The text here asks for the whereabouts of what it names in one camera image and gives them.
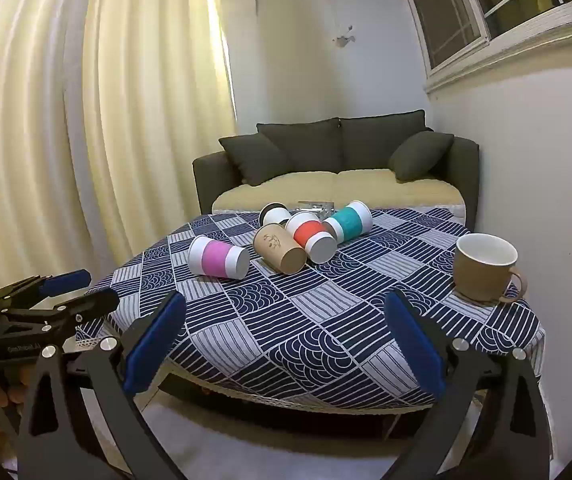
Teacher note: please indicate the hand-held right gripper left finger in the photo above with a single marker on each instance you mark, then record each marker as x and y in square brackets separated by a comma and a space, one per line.
[156, 340]

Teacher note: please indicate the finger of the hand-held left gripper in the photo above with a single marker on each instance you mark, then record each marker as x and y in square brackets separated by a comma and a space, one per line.
[66, 280]
[93, 302]

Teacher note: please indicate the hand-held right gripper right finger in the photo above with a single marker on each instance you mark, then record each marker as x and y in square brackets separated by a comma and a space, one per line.
[413, 345]

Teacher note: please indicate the pink sleeve white cup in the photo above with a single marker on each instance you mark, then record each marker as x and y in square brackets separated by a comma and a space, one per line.
[218, 258]

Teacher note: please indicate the teal sleeve white cup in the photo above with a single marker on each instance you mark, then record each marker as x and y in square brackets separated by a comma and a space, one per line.
[351, 220]

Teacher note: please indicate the orange sleeve white cup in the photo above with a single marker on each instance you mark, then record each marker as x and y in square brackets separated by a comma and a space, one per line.
[308, 234]

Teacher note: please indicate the brown paper cup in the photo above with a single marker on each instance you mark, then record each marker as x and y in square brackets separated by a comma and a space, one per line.
[276, 245]

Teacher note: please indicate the black sleeve white cup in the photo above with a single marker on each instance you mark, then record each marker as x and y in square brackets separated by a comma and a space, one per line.
[276, 215]

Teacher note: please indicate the tan ceramic mug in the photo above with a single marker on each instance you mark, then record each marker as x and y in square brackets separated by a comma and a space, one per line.
[476, 277]

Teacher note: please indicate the blue patterned tablecloth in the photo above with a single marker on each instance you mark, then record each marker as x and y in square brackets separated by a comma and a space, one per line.
[316, 320]

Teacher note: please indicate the cream sofa blanket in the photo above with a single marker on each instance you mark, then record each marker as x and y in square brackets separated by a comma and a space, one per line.
[366, 187]

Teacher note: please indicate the dark grey sofa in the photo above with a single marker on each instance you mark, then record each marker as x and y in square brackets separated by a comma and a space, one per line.
[206, 175]

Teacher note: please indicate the cream curtain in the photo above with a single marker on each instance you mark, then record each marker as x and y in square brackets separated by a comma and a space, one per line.
[116, 110]

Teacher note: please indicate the dark grey throw pillow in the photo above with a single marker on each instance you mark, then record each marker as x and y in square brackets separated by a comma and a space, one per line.
[253, 160]
[418, 157]

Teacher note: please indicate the dark grey back cushion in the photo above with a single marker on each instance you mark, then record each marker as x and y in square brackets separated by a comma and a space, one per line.
[376, 140]
[306, 145]

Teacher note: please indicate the white framed window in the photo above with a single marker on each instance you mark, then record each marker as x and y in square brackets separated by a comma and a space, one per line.
[466, 15]

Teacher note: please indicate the hanging wall ornament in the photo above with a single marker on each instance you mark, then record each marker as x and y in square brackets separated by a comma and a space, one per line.
[341, 39]

